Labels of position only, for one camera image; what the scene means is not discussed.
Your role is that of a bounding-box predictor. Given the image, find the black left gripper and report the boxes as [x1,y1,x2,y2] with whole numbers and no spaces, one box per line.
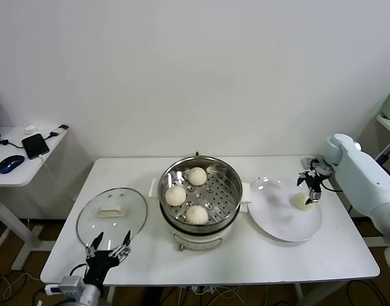
[85,231,131,287]

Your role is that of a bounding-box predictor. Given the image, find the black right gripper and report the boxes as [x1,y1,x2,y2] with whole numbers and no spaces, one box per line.
[297,168,323,206]

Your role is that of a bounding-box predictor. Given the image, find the white steamed baozi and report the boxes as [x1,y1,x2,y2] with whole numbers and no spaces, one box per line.
[184,205,209,226]
[164,186,187,207]
[186,167,207,186]
[289,193,315,211]

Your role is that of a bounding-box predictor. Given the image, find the glass pot lid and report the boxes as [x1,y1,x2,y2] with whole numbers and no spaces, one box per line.
[75,187,149,250]

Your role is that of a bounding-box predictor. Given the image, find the stainless steel steamer basket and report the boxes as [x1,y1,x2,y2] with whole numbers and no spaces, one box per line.
[157,156,242,231]

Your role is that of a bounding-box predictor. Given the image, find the white round plate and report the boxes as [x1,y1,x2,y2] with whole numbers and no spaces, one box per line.
[248,177,323,242]

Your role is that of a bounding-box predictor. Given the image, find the white electric cooking pot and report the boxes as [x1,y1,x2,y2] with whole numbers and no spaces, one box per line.
[147,178,253,253]

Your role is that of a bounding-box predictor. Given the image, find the white side desk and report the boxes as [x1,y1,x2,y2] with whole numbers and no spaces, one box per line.
[0,126,75,272]
[373,113,390,179]

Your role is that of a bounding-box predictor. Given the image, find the black smartphone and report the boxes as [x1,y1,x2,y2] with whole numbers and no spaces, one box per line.
[21,133,50,160]

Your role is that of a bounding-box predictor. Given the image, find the blue computer mouse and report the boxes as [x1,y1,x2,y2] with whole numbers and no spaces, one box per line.
[0,154,26,175]

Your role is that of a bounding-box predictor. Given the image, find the black usb adapter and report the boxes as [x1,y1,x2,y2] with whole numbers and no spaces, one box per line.
[41,124,70,140]

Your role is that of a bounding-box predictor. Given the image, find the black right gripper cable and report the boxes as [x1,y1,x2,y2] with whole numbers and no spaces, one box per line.
[320,180,342,192]

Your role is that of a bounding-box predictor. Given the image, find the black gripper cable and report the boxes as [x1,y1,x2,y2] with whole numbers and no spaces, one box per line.
[69,263,88,277]
[320,180,342,192]

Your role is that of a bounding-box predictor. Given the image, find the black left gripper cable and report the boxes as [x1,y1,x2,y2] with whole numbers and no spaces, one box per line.
[69,263,88,277]

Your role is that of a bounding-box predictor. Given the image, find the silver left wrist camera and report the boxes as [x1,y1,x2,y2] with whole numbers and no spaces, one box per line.
[44,275,86,296]

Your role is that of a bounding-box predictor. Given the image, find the black power adapter cable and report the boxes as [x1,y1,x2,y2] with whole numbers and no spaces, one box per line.
[375,149,390,165]

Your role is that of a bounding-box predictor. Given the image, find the white charging cable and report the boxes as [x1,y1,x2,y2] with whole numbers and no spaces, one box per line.
[37,154,54,182]

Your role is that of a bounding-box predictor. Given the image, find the black desk cable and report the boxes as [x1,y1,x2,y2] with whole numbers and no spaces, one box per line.
[0,138,24,149]

